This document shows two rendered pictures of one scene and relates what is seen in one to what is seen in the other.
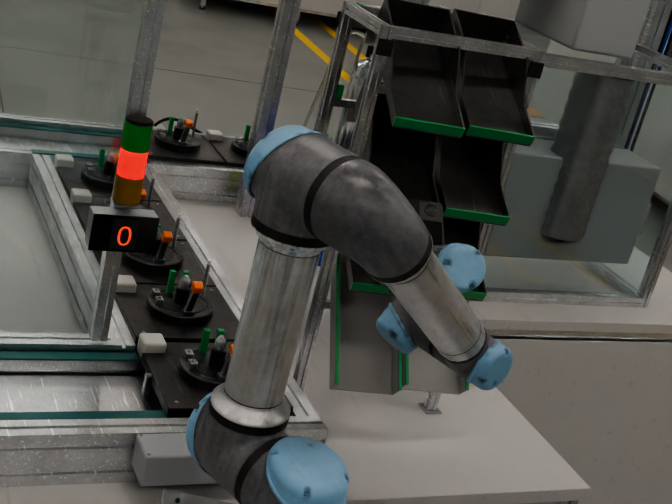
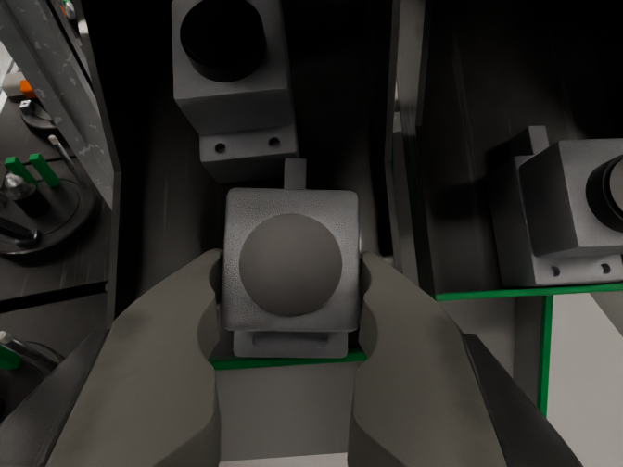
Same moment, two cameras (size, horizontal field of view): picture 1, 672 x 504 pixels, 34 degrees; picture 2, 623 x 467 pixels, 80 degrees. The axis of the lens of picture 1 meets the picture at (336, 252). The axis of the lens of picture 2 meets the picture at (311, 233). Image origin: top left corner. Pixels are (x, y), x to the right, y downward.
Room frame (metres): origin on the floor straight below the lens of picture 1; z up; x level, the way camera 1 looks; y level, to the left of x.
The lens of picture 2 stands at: (1.85, -0.14, 1.37)
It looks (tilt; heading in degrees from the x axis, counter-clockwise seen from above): 53 degrees down; 14
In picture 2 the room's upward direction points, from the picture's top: 1 degrees clockwise
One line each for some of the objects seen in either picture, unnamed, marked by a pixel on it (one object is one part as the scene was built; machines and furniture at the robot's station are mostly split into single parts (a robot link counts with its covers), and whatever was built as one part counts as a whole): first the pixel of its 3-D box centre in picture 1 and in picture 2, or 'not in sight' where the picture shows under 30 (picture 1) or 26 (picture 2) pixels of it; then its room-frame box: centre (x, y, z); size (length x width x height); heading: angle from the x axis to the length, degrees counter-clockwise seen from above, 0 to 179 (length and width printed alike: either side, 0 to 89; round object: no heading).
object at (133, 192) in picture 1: (128, 187); not in sight; (1.87, 0.39, 1.29); 0.05 x 0.05 x 0.05
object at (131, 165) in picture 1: (132, 161); not in sight; (1.87, 0.39, 1.34); 0.05 x 0.05 x 0.05
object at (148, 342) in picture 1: (151, 347); not in sight; (1.89, 0.30, 0.97); 0.05 x 0.05 x 0.04; 28
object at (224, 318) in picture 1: (182, 292); (28, 196); (2.08, 0.29, 1.01); 0.24 x 0.24 x 0.13; 28
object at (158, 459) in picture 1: (198, 457); not in sight; (1.62, 0.14, 0.93); 0.21 x 0.07 x 0.06; 118
